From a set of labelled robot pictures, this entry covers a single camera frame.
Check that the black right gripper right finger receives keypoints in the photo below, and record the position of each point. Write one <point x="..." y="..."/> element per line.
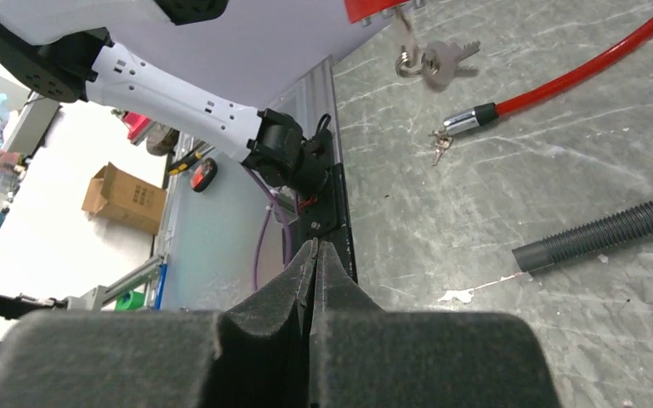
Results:
<point x="365" y="356"/>

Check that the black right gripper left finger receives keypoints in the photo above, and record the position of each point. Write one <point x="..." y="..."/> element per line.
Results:
<point x="255" y="354"/>

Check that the silver padlock keys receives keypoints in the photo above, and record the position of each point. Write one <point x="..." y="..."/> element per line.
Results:
<point x="438" y="63"/>

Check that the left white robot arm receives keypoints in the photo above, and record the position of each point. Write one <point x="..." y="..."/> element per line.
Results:
<point x="63" y="50"/>

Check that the cardboard box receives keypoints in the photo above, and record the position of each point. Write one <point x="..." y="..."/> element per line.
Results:
<point x="119" y="196"/>

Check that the small silver keys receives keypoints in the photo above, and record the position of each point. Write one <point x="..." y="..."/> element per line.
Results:
<point x="442" y="142"/>

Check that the red cable bike lock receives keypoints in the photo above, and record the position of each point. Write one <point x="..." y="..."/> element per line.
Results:
<point x="482" y="115"/>

